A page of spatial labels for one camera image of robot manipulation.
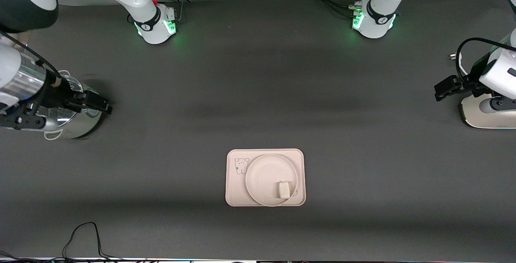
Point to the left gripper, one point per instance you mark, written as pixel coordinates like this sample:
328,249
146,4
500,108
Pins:
467,84

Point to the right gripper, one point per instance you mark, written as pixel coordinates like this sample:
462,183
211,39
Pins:
55,94

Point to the small white bun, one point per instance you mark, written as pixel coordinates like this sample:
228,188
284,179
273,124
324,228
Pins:
284,189

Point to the round cream plate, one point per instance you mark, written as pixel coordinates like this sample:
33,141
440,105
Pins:
266,178

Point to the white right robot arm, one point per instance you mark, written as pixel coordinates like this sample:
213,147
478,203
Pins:
137,1

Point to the pink rectangular tray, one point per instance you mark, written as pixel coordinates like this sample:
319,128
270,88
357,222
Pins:
236,190

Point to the pale green cooking pot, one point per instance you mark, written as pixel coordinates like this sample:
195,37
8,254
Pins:
86,124

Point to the glass pot lid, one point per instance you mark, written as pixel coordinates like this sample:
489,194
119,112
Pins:
64,115

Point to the cream white appliance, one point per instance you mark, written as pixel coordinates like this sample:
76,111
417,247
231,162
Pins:
483,120

